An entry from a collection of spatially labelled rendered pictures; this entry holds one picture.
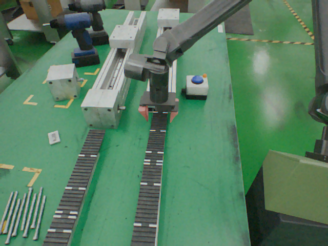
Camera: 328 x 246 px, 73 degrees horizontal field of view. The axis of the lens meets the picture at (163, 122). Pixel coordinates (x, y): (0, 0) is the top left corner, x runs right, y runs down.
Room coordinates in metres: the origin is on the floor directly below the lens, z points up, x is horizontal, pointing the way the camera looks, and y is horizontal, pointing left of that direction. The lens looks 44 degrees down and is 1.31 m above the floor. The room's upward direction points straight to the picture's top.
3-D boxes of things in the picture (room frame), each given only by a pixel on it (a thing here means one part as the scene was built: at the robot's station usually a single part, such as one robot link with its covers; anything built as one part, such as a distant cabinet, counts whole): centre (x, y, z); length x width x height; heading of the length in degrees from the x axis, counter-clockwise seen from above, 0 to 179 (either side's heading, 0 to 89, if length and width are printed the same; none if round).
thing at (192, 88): (0.71, -0.12, 0.81); 0.10 x 0.08 x 0.06; 87
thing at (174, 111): (0.54, -0.01, 0.84); 0.07 x 0.07 x 0.09; 86
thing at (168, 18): (1.24, -0.03, 0.87); 0.16 x 0.11 x 0.07; 177
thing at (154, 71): (0.54, 0.02, 0.97); 0.07 x 0.06 x 0.07; 68
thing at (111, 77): (1.00, 0.18, 0.82); 0.80 x 0.10 x 0.09; 177
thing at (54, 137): (0.47, 0.35, 0.78); 0.05 x 0.03 x 0.01; 27
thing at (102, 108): (0.56, 0.19, 0.83); 0.12 x 0.09 x 0.10; 87
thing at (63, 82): (0.72, 0.37, 0.83); 0.11 x 0.10 x 0.10; 102
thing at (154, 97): (0.54, 0.01, 0.91); 0.10 x 0.07 x 0.07; 86
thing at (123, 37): (1.00, 0.18, 0.87); 0.16 x 0.11 x 0.07; 177
